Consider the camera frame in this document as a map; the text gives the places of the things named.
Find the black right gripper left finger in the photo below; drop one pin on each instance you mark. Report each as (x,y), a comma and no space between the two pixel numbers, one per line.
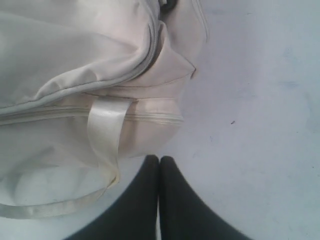
(133,216)

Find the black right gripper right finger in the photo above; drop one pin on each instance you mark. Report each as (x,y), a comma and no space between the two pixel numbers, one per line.
(182,213)

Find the beige duffel bag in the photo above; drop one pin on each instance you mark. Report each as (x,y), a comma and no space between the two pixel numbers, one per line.
(84,83)

